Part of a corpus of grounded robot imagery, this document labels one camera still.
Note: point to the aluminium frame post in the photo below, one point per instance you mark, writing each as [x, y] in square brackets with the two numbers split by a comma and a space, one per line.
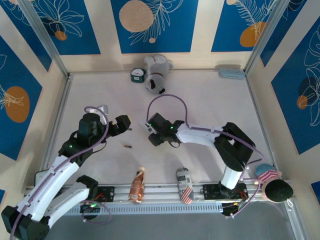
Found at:
[45, 37]
[263, 37]

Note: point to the aluminium table edge rail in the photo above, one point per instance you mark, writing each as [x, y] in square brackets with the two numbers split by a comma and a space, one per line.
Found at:
[60, 112]
[259, 112]

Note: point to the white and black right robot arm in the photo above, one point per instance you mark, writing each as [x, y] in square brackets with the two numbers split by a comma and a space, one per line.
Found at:
[200, 137]

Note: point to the doll with striped shirt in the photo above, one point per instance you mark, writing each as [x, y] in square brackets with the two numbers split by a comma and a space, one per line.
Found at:
[277, 191]

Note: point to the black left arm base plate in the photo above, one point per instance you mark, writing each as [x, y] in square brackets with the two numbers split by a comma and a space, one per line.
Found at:
[107, 193]

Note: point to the black controller board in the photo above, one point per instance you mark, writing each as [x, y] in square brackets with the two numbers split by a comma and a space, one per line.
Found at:
[228, 210]
[90, 209]

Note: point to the small teal alarm clock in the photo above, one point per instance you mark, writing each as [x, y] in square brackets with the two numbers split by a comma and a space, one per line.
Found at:
[137, 76]

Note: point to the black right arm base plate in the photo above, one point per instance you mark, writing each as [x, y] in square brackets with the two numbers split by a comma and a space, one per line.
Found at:
[210, 191]

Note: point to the black left controller board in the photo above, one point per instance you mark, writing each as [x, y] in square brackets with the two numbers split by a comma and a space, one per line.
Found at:
[90, 209]

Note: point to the newspaper print can with flag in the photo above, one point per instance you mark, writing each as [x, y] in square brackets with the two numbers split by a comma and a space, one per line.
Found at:
[183, 182]

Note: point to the black right controller board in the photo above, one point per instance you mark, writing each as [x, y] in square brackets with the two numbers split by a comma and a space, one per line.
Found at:
[228, 210]

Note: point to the long aluminium mounting rail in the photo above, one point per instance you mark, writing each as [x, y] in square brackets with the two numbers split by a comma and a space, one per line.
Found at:
[160, 193]

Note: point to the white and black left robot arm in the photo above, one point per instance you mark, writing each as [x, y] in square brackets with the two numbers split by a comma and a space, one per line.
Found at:
[37, 202]

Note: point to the short aluminium frame bar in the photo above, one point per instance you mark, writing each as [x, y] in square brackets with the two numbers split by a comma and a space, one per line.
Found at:
[296, 222]

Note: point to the orange drink bottle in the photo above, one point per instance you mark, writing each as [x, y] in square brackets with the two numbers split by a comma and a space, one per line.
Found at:
[136, 187]

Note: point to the light blue oblong case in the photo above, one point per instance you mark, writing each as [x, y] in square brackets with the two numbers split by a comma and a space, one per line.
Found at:
[231, 74]

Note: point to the grey white plush dog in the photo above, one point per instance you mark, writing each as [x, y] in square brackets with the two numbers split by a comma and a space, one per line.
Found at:
[156, 72]

